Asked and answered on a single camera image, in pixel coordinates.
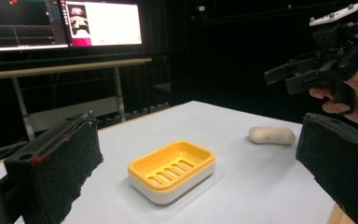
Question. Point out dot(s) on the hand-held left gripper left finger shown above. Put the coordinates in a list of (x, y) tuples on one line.
[(52, 168)]

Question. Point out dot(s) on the yellow and white soap dish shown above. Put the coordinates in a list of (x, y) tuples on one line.
[(171, 170)]

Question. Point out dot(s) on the beige soap bar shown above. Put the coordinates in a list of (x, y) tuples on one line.
[(272, 135)]

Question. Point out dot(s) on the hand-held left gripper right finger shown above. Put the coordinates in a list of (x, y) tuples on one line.
[(341, 152)]

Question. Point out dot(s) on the bright computer monitor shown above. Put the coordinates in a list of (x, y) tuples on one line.
[(102, 23)]

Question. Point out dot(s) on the dark computer monitor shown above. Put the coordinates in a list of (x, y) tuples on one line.
[(18, 25)]

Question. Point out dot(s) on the white metal desk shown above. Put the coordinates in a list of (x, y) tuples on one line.
[(68, 93)]

